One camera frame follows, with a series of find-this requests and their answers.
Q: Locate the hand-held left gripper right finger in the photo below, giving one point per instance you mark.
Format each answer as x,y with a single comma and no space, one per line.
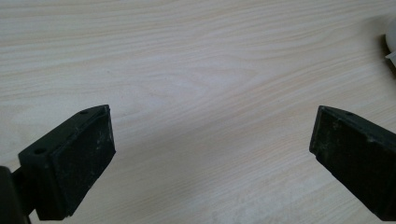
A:
358,152

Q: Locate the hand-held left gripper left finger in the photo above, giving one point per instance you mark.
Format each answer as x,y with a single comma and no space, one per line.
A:
68,165

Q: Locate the white object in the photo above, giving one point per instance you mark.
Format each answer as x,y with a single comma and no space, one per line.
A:
391,42

